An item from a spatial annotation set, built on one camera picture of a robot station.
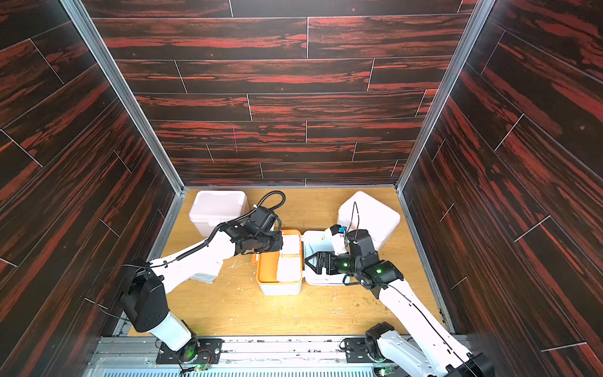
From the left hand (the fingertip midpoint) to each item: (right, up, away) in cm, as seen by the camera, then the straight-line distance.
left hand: (285, 243), depth 84 cm
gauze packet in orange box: (+1, -6, -2) cm, 7 cm away
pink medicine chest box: (-31, +13, +8) cm, 35 cm away
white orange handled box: (+10, 0, +6) cm, 11 cm away
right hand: (+12, -3, -7) cm, 14 cm away
